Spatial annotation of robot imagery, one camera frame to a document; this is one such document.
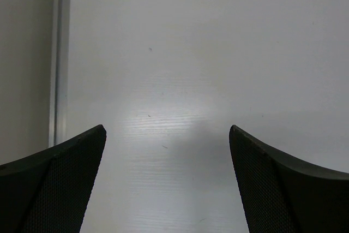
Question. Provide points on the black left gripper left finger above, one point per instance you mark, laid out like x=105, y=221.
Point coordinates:
x=49, y=191

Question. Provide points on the aluminium table edge rail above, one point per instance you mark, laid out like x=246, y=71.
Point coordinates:
x=59, y=72

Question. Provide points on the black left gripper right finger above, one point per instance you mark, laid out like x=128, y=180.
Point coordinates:
x=282, y=193

